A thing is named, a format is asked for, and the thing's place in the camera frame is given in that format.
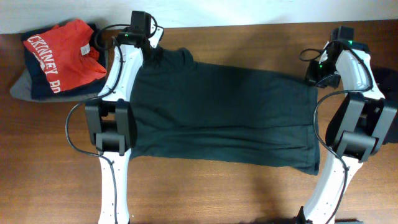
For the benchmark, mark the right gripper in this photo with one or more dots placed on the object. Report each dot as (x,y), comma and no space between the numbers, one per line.
(311,77)

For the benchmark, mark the dark green t-shirt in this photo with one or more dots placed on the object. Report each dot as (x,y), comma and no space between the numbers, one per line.
(192,110)

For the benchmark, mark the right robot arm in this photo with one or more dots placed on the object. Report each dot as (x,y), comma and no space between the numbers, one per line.
(359,127)

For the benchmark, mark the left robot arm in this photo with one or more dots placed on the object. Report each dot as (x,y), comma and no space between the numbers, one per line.
(111,122)

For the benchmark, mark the black garment pile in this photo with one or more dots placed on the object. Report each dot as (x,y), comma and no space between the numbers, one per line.
(386,80)

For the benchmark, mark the folded red printed t-shirt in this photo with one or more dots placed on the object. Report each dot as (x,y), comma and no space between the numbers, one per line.
(66,59)

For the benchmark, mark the folded navy blue garment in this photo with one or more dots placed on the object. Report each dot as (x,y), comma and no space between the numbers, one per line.
(40,87)

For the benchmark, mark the folded grey garment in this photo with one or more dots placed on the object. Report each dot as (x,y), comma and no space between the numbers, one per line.
(21,90)

